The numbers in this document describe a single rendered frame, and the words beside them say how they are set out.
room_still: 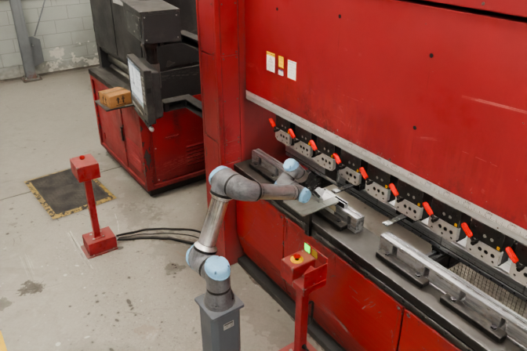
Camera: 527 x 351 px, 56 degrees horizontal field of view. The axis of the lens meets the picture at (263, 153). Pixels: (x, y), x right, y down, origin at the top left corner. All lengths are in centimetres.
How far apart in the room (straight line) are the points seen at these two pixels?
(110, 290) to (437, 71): 276
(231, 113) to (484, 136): 179
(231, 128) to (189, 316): 131
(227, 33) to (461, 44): 158
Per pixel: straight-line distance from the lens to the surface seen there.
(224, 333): 257
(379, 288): 267
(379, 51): 237
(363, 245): 275
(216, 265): 238
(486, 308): 243
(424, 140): 228
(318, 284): 275
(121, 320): 366
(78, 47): 926
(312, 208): 279
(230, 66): 326
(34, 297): 404
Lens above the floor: 248
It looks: 26 degrees down
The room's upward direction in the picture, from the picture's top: straight up
